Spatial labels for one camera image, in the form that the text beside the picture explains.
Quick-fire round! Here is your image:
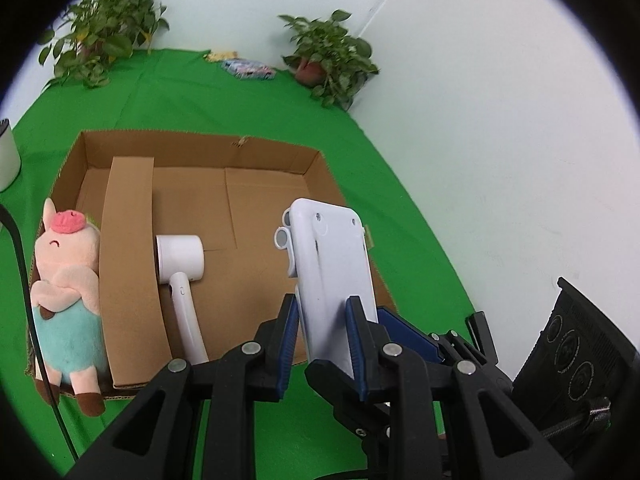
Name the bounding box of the white rectangular plastic device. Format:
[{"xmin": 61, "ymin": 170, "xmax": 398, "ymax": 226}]
[{"xmin": 273, "ymin": 198, "xmax": 378, "ymax": 377}]

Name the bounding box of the white handheld hair dryer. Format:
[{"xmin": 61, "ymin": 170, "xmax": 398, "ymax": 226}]
[{"xmin": 155, "ymin": 235, "xmax": 208, "ymax": 365}]

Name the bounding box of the pig plush toy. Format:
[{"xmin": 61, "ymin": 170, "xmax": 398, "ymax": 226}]
[{"xmin": 30, "ymin": 198, "xmax": 108, "ymax": 417}]

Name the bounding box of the black clamp on table edge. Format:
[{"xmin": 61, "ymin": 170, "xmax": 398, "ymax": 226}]
[{"xmin": 465, "ymin": 311, "xmax": 499, "ymax": 365}]

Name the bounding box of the black panel with dials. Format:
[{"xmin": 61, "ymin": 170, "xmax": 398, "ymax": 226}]
[{"xmin": 512, "ymin": 278, "xmax": 639, "ymax": 430}]

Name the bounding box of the long cardboard divider box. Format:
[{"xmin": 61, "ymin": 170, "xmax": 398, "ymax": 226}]
[{"xmin": 99, "ymin": 157, "xmax": 171, "ymax": 389}]

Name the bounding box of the large shallow cardboard box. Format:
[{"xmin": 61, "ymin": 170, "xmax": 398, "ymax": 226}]
[{"xmin": 43, "ymin": 130, "xmax": 390, "ymax": 399}]

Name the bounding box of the right potted green plant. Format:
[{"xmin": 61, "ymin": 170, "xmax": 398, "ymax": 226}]
[{"xmin": 278, "ymin": 9, "xmax": 380, "ymax": 110}]

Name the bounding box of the potted green plant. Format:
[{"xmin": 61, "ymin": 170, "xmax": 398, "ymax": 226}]
[
  {"xmin": 278, "ymin": 9, "xmax": 380, "ymax": 110},
  {"xmin": 38, "ymin": 0, "xmax": 170, "ymax": 89}
]

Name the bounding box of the green table cloth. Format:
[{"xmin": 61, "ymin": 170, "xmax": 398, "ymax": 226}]
[{"xmin": 1, "ymin": 50, "xmax": 473, "ymax": 479}]

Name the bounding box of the small colourful packet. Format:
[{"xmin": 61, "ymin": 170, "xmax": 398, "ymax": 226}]
[{"xmin": 221, "ymin": 58, "xmax": 276, "ymax": 80}]

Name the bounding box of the yellow paper item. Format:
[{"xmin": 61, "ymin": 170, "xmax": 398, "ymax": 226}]
[{"xmin": 204, "ymin": 51, "xmax": 238, "ymax": 63}]

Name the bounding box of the white mug black lid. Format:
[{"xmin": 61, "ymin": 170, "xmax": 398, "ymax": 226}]
[{"xmin": 0, "ymin": 118, "xmax": 22, "ymax": 192}]

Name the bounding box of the left potted green plant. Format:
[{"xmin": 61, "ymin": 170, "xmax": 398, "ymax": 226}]
[{"xmin": 38, "ymin": 0, "xmax": 170, "ymax": 89}]

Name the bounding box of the black cable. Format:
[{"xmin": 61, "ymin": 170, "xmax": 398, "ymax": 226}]
[{"xmin": 0, "ymin": 204, "xmax": 80, "ymax": 463}]

